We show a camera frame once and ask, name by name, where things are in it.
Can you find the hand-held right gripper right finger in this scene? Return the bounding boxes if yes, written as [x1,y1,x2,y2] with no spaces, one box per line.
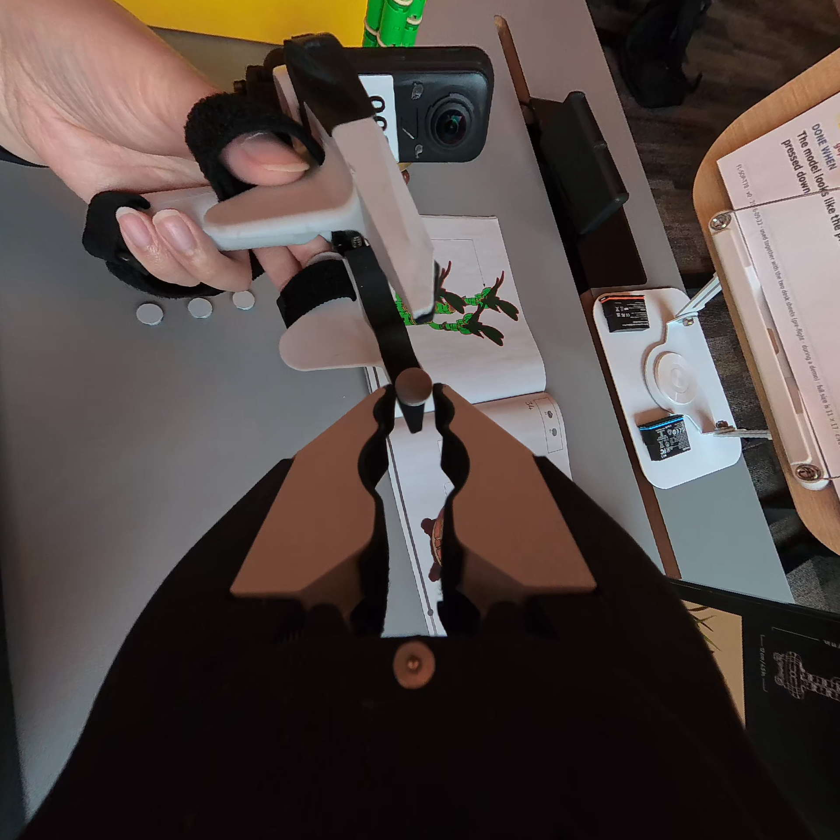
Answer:
[432,383,599,636]

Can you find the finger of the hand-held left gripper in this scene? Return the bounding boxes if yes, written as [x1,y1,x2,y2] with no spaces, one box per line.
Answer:
[278,247,427,435]
[331,116,440,325]

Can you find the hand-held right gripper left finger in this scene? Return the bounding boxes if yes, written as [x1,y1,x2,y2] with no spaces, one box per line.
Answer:
[230,385,396,637]

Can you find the black backpack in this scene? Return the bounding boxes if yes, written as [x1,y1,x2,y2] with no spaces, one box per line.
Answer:
[619,0,715,110]

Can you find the green lego bamboo plant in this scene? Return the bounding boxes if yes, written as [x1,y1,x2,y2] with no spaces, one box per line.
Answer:
[361,0,429,49]

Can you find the black battery blue label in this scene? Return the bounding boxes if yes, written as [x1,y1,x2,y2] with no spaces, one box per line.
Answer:
[638,413,692,463]

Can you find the black lego box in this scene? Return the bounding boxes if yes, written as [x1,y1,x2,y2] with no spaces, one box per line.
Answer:
[668,577,840,840]

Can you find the black battery orange label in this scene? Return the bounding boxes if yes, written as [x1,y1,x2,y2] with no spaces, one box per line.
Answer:
[600,293,651,333]

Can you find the lego instruction booklet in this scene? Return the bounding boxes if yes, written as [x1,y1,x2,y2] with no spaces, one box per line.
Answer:
[364,215,573,637]

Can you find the yellow plastic box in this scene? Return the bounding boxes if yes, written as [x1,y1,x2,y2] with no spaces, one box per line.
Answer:
[115,0,370,48]

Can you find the cluster of grey round dots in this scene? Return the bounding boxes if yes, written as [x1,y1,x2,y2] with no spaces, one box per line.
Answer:
[135,289,257,326]

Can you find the black power adapter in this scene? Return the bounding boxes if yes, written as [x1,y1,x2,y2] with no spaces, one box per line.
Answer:
[538,92,631,236]

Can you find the printed task instruction sheet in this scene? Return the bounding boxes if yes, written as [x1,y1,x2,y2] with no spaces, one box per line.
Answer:
[715,91,840,481]

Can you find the person's left hand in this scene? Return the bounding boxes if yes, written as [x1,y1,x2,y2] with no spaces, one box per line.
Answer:
[0,0,329,291]

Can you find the white plastic tray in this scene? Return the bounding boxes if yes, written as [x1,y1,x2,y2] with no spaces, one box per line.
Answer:
[592,286,744,490]

